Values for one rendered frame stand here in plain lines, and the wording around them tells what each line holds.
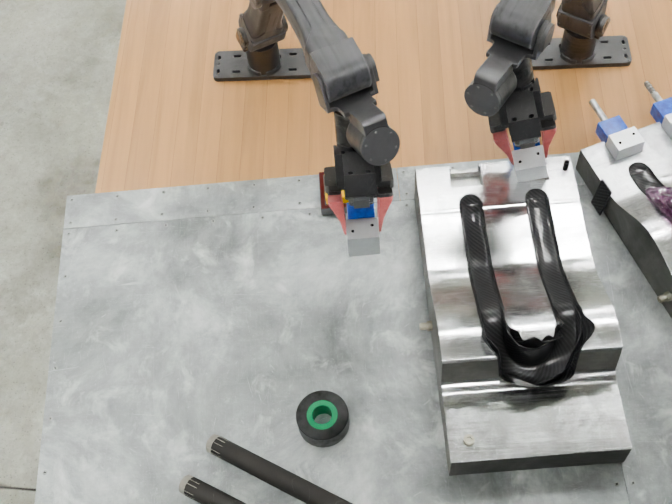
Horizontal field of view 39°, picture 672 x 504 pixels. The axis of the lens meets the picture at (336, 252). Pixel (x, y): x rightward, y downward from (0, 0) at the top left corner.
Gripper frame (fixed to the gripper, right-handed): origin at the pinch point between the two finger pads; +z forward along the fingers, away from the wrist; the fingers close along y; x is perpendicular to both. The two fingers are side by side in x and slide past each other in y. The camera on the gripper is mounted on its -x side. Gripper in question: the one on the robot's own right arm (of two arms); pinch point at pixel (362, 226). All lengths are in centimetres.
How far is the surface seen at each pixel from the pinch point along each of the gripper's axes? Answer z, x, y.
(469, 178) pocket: 1.6, 16.3, 19.0
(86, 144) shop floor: 38, 131, -77
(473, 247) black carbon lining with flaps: 7.1, 2.7, 17.5
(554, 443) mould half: 24.2, -25.2, 24.8
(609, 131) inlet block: -2.2, 21.9, 44.1
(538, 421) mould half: 22.6, -22.1, 23.1
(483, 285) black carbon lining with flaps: 9.9, -4.3, 18.0
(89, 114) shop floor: 33, 141, -77
